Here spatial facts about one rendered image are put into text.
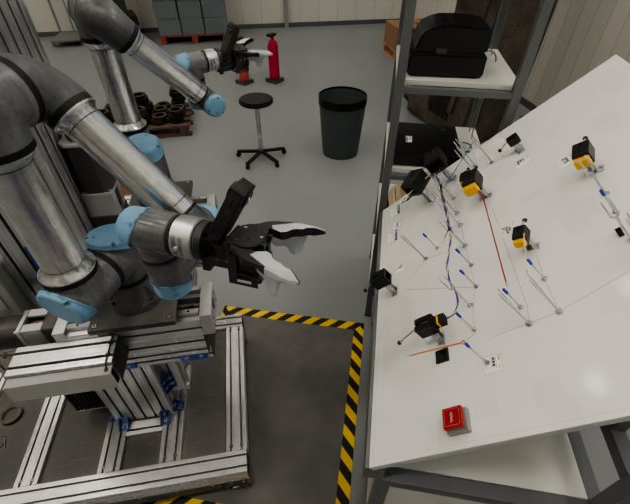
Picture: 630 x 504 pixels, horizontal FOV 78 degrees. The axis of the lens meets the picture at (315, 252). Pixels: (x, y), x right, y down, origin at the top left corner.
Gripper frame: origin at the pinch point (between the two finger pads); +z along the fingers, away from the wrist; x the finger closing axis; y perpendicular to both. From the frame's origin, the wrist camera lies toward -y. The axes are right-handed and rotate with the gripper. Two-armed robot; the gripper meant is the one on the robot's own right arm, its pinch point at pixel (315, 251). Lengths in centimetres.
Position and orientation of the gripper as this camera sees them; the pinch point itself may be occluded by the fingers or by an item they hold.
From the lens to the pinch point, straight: 62.1
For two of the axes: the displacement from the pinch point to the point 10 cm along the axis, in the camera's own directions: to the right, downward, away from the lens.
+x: -2.8, 5.3, -8.0
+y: -0.4, 8.2, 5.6
